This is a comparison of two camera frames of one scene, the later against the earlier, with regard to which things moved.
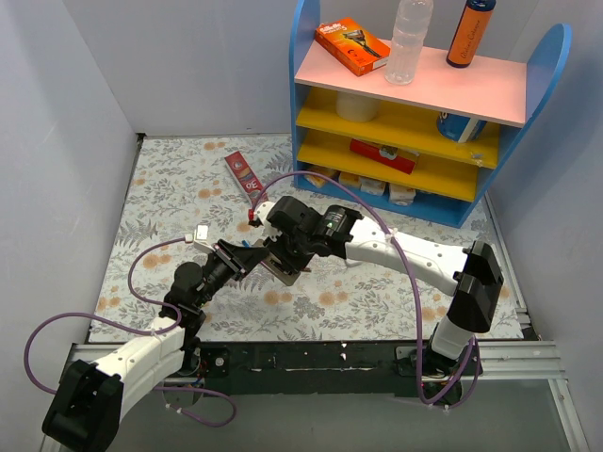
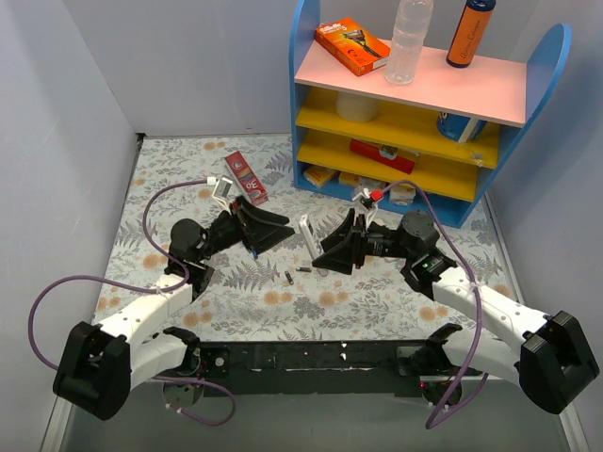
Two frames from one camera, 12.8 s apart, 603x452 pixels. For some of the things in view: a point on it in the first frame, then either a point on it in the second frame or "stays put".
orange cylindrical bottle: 474,21 stays put
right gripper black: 286,260 -> 356,244
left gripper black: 231,260 -> 245,228
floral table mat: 215,229 stays put
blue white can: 459,128 stays put
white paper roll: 355,107 stays put
